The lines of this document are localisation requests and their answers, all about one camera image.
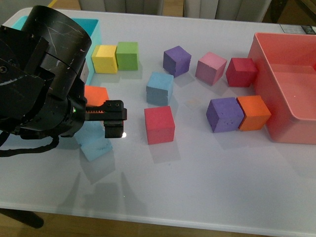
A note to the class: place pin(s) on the light blue foam cube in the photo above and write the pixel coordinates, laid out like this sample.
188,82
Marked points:
92,141

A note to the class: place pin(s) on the orange foam cube right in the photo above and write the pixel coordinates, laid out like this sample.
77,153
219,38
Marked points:
256,113

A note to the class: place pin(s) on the label sticker on table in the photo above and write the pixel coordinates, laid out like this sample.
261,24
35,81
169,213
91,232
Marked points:
298,29

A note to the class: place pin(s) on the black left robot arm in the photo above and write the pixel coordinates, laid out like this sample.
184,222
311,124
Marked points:
41,93

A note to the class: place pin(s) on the red foam cube centre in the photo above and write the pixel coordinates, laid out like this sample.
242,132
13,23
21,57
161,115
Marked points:
160,125

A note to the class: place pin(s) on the black table leg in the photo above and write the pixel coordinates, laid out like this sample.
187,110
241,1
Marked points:
26,217

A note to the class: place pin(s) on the purple foam cube near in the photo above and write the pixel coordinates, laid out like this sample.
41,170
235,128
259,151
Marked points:
224,114

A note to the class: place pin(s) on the purple foam cube far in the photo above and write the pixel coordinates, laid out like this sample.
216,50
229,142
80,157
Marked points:
176,61

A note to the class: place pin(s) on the orange foam cube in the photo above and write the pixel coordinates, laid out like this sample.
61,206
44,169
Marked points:
256,113
95,96

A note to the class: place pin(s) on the yellow foam cube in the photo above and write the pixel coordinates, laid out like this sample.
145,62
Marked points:
104,59

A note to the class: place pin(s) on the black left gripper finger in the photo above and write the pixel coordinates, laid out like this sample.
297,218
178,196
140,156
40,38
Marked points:
113,128

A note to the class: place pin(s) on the orange foam cube left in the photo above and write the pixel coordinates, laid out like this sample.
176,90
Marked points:
95,96

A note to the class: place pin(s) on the purple foam cube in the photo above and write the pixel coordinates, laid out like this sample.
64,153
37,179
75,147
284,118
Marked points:
224,114
176,61

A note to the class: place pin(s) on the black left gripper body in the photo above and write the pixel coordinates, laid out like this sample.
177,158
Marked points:
65,118

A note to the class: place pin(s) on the pink plastic bin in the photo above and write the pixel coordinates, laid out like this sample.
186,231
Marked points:
286,81

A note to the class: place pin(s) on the green foam cube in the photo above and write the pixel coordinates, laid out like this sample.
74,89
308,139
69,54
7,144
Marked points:
127,55

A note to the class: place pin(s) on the pink foam cube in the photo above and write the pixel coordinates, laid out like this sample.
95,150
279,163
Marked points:
210,68

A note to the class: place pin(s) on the dark red foam cube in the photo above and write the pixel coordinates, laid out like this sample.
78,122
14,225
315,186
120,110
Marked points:
241,72

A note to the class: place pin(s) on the teal plastic bin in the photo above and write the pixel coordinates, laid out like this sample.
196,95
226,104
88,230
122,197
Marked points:
93,49

